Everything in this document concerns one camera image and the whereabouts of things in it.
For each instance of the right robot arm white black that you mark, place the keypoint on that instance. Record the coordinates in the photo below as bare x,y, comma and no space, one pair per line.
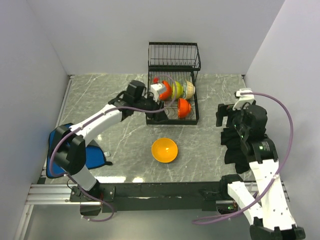
269,218

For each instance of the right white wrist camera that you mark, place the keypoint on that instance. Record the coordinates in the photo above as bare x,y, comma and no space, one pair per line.
244,96

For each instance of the patterned white teal bowl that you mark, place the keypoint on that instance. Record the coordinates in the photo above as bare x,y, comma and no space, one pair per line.
188,90

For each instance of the lime green bowl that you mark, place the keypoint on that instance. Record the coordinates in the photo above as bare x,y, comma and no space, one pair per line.
177,90

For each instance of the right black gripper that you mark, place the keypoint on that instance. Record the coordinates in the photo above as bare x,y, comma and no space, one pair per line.
224,110

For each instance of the aluminium frame rail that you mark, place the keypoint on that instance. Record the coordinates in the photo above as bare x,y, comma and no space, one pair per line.
49,194

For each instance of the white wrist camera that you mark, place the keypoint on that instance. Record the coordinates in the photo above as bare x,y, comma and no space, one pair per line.
244,96
158,90

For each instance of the black base beam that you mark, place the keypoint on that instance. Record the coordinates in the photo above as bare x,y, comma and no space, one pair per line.
148,196

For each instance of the blue cloth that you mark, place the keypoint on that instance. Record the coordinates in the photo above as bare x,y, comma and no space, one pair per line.
95,157

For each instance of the black wire dish rack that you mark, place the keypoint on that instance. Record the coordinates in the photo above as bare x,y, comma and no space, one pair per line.
181,61

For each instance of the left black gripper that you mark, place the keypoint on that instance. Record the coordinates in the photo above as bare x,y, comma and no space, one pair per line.
160,116

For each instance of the yellow-orange bowl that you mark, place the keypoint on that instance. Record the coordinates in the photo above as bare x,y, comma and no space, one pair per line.
164,150

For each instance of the black cloth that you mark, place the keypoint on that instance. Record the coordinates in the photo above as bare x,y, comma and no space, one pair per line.
233,155

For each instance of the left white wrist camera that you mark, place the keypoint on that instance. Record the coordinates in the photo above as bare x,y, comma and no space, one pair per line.
158,90

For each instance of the red-orange bowl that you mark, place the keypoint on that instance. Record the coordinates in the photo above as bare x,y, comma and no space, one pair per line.
167,92
183,108

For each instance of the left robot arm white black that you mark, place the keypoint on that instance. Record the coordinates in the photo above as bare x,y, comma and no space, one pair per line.
68,148

